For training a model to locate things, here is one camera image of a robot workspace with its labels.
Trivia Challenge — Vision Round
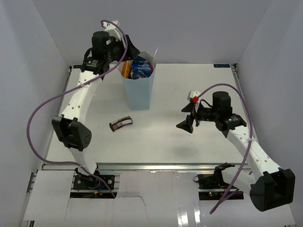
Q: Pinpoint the light blue paper bag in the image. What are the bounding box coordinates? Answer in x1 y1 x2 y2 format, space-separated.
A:
118 52 157 110

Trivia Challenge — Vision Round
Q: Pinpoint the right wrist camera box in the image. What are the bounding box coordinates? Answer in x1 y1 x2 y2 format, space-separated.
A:
187 90 200 104

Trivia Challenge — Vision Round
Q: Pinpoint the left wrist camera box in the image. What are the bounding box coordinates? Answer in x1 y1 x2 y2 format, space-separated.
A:
101 20 121 41

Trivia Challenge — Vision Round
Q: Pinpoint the orange chips bag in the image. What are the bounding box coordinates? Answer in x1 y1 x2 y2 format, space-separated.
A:
122 61 132 79

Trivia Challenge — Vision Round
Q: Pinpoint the left blue corner label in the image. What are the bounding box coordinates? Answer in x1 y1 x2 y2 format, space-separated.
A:
72 65 82 69

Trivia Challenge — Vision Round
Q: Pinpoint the right blue corner label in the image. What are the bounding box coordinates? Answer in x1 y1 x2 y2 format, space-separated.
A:
213 64 230 68

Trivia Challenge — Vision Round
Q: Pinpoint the blue corner label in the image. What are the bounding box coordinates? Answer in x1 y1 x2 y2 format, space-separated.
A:
213 64 230 68
72 65 82 69

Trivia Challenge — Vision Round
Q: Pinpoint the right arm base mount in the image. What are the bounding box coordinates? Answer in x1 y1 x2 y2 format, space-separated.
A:
193 174 229 201

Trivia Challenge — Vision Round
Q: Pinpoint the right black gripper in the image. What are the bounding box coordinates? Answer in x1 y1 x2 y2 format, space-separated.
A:
176 102 220 133

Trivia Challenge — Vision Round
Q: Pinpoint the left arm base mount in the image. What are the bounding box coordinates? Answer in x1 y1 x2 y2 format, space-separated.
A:
72 168 115 195

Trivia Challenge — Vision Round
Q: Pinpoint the blue snack bag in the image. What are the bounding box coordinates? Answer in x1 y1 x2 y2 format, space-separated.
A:
131 56 153 80

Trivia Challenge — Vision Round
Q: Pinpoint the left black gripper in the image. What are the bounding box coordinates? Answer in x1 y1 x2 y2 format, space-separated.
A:
105 35 140 63

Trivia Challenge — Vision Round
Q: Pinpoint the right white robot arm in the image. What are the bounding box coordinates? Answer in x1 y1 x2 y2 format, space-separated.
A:
176 90 295 211

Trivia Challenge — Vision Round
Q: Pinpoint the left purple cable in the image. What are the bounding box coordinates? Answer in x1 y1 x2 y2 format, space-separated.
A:
27 20 130 198

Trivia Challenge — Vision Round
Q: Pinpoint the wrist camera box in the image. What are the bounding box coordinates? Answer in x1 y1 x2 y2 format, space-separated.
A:
187 90 200 104
101 20 121 41

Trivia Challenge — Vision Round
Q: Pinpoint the brown chocolate bar wrapper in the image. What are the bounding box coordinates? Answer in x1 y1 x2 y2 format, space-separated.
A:
109 116 133 132

